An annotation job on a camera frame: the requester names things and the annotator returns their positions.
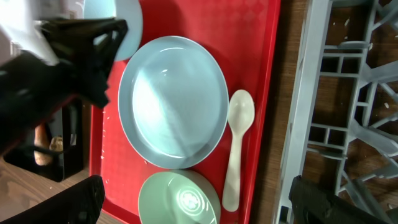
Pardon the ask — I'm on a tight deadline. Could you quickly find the black plastic bin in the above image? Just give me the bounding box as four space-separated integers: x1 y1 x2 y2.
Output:
4 100 84 182

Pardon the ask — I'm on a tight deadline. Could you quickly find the mint green bowl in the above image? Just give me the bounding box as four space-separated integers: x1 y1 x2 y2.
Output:
138 170 221 224

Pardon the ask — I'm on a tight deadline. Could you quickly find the orange carrot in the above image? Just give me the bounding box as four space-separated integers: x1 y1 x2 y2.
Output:
34 124 53 166

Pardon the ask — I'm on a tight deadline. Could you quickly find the light blue rice bowl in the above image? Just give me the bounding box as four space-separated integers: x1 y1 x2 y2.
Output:
83 0 143 61

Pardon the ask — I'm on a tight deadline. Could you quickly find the brown food scrap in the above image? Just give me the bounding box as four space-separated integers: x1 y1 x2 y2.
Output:
49 136 63 152

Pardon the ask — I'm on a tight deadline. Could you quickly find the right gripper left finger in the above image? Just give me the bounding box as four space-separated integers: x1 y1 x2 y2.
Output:
1 175 105 224

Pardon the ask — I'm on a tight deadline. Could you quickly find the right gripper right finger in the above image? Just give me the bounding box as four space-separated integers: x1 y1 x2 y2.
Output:
289 175 387 224

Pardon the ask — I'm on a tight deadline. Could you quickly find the grey dishwasher rack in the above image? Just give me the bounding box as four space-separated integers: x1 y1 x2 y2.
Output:
272 0 397 223

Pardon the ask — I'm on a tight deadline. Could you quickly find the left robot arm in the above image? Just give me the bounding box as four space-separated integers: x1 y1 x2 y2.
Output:
1 1 128 154

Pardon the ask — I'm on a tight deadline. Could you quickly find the white plastic spoon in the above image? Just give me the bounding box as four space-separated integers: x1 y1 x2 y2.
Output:
222 90 255 212

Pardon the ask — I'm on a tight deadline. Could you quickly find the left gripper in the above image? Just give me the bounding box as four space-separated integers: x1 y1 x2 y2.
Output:
1 47 117 155

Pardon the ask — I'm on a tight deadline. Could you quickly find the red serving tray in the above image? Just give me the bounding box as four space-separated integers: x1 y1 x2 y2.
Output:
90 0 280 223

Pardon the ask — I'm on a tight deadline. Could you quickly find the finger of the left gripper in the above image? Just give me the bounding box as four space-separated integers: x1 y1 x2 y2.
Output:
40 18 128 67

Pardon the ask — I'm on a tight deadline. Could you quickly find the light blue plate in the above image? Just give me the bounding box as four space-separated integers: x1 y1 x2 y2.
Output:
118 35 229 169

